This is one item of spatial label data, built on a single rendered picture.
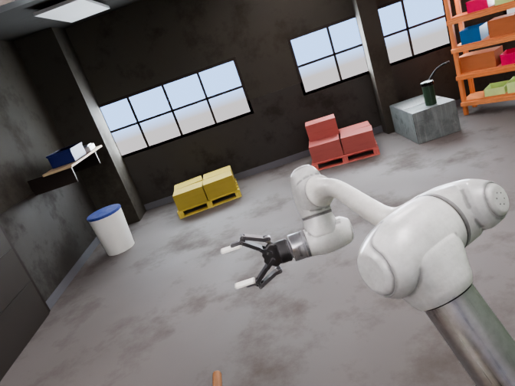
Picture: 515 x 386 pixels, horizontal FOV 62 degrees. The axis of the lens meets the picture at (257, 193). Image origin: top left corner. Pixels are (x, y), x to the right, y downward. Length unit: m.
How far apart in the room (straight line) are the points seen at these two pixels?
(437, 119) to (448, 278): 6.23
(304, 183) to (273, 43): 6.39
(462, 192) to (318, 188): 0.52
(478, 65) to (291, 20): 3.03
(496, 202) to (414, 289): 0.23
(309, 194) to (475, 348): 0.68
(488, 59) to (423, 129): 1.49
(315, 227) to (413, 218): 0.59
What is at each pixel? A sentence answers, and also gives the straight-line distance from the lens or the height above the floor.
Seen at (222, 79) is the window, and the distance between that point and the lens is 7.64.
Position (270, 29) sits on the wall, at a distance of 7.67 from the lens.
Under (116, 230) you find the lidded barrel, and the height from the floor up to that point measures 0.36.
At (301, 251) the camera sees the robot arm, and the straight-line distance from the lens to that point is 1.38.
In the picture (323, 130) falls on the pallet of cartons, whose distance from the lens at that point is 7.16.
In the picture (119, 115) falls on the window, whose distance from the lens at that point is 7.98.
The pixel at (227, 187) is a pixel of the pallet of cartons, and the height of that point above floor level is 0.23.
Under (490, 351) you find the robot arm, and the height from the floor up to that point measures 1.52.
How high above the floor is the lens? 2.12
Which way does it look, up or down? 18 degrees down
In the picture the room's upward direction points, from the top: 20 degrees counter-clockwise
